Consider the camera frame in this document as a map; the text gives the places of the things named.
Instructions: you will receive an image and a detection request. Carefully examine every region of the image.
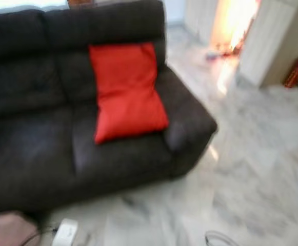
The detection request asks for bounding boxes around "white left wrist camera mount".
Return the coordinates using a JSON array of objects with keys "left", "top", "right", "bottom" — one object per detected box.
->
[{"left": 51, "top": 218, "right": 79, "bottom": 246}]

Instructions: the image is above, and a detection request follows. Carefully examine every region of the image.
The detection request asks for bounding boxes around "pink pillow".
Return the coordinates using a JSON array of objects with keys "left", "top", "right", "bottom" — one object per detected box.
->
[{"left": 0, "top": 211, "right": 39, "bottom": 246}]

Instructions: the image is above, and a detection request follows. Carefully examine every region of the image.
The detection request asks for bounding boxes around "dark brown fabric sofa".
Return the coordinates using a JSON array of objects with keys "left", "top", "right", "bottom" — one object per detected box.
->
[{"left": 0, "top": 0, "right": 218, "bottom": 219}]

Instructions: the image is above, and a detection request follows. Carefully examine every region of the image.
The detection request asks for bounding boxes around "white ribbed cabinet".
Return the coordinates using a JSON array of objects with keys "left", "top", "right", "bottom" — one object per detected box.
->
[
  {"left": 237, "top": 0, "right": 298, "bottom": 89},
  {"left": 185, "top": 0, "right": 220, "bottom": 44}
]

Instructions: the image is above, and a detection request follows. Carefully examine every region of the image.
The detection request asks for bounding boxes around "brown wooden furniture piece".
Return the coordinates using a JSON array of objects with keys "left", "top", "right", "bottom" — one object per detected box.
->
[{"left": 67, "top": 0, "right": 95, "bottom": 8}]

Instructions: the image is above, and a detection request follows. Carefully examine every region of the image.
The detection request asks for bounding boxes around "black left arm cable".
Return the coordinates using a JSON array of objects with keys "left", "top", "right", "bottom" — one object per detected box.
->
[{"left": 18, "top": 228, "right": 60, "bottom": 246}]

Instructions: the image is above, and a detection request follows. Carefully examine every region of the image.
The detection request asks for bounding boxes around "red fire extinguisher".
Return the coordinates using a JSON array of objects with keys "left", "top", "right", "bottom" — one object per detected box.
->
[{"left": 283, "top": 57, "right": 298, "bottom": 89}]

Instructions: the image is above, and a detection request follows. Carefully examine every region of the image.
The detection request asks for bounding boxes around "red pillow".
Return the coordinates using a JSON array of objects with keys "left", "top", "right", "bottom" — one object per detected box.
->
[{"left": 89, "top": 42, "right": 170, "bottom": 145}]

